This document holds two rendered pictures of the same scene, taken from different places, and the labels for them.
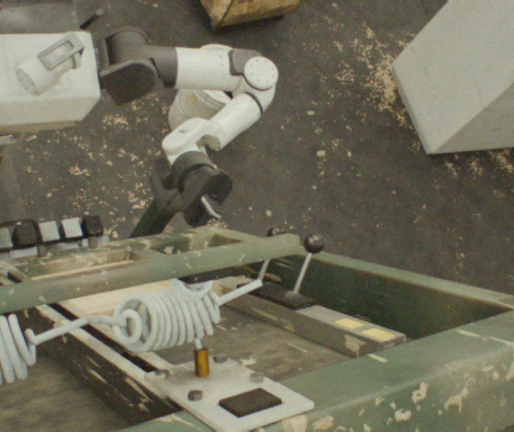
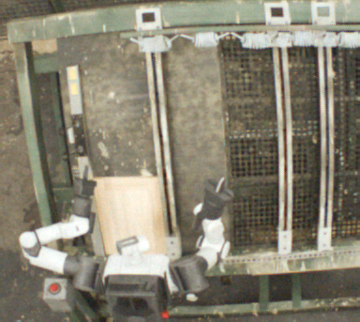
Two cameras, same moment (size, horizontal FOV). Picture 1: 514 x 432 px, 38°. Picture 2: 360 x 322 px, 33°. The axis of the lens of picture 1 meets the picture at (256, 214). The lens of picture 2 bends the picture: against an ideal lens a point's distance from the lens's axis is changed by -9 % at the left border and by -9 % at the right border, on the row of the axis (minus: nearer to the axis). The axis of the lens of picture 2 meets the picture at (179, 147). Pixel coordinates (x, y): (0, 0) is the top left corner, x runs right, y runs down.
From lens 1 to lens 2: 2.29 m
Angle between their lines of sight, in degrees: 59
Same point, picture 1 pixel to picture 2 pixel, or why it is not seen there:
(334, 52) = not seen: outside the picture
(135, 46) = (82, 270)
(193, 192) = (90, 186)
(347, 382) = (120, 18)
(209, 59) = (49, 254)
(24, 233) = not seen: hidden behind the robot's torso
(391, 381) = (111, 13)
